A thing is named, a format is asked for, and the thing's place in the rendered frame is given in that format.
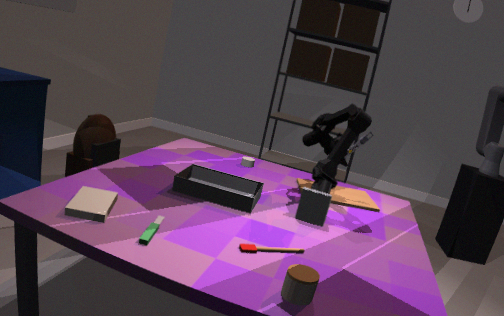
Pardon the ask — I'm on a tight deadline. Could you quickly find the light brown wooden board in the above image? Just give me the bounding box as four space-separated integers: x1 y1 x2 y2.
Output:
297 178 380 212

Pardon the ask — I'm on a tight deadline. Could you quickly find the beige rectangular block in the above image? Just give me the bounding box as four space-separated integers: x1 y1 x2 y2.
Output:
64 186 118 222

